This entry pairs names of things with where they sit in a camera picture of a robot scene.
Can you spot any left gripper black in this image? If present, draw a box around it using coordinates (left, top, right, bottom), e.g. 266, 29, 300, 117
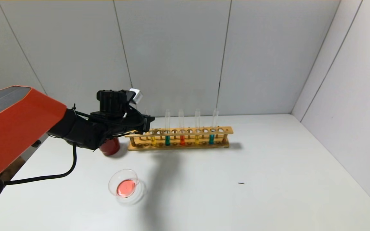
127, 109, 155, 135

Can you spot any yellow pigment test tube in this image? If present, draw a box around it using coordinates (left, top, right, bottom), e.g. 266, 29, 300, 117
195, 109, 201, 145
145, 109, 156, 147

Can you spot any teal pigment test tube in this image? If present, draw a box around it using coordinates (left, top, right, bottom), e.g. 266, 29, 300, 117
165, 109, 171, 146
208, 108, 219, 145

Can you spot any red pigment test tube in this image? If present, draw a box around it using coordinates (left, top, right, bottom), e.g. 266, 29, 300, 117
178, 109, 185, 146

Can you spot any wooden test tube rack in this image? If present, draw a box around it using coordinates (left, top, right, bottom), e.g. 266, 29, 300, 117
125, 126, 233, 151

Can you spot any dark red cup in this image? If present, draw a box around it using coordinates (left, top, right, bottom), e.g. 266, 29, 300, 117
99, 137, 120, 156

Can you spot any clear glass beaker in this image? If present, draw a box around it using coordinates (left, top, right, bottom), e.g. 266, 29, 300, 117
109, 169, 145, 206

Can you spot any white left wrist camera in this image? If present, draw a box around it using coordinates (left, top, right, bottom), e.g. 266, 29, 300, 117
129, 88, 143, 104

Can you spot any black camera cable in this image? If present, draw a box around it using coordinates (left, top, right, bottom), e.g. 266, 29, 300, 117
4, 144, 77, 186

